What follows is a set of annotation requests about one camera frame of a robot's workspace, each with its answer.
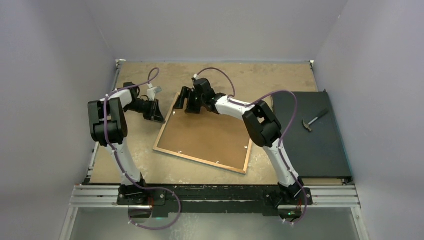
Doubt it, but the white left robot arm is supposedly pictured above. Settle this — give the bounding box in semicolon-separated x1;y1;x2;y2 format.
87;82;166;205

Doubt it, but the blue wooden picture frame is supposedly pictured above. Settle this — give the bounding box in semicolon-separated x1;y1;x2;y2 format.
152;92;254;175

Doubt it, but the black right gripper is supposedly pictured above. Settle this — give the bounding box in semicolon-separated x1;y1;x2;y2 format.
173;86;206;114

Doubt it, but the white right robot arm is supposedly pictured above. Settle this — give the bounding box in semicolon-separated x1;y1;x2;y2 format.
173;78;306;204

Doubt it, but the dark green flat box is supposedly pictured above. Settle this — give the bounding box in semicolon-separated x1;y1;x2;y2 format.
271;91;353;181

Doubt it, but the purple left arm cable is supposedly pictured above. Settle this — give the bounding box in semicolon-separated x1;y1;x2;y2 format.
102;67;182;231

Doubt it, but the small black hammer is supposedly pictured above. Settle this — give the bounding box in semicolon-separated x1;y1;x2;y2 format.
302;108;329;133

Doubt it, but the aluminium front rail frame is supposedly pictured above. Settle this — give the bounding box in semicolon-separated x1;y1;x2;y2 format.
59;185;370;240

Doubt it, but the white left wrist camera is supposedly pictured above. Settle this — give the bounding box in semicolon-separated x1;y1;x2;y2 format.
146;83;162;101

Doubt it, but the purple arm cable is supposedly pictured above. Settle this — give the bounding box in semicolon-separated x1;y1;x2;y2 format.
102;67;182;231
195;67;309;226

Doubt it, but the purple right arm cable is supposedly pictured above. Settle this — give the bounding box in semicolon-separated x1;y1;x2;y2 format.
195;67;309;226

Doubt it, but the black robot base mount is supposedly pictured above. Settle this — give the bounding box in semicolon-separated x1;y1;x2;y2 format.
117;184;313;218

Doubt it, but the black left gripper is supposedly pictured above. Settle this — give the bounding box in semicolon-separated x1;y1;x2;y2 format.
124;98;166;123

